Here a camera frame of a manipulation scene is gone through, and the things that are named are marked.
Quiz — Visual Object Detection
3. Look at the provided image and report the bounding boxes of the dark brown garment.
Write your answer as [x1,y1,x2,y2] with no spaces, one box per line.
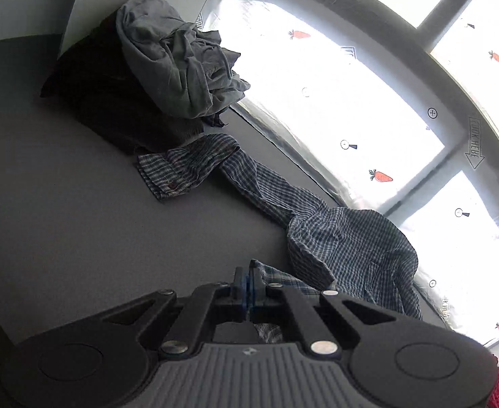
[40,11,227,156]

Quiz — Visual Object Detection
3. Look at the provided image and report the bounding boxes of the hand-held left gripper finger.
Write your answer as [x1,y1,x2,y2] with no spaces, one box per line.
[101,267,250,356]
[249,263,398,357]

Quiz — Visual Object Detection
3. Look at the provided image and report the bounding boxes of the blue plaid shirt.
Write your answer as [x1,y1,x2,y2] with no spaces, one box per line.
[137,133,423,345]

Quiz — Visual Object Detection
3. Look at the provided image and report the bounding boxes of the red cloth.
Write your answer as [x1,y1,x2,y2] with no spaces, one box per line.
[485,348,499,408]

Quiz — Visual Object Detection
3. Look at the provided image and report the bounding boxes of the grey garment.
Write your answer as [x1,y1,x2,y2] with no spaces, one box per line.
[115,0,251,120]

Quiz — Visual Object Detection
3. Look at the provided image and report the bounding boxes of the carrot printed white sheet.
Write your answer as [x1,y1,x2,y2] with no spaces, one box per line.
[194,0,499,347]

